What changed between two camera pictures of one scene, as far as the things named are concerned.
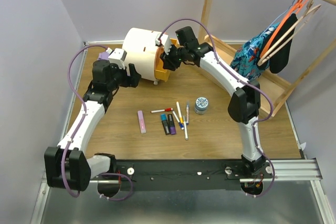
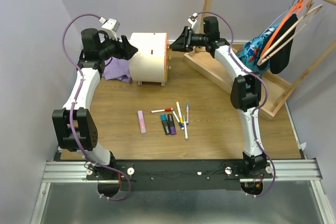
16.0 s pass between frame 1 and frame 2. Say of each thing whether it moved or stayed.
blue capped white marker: stayed
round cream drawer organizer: moved
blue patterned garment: stayed
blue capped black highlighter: stayed
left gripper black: moved
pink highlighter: stayed
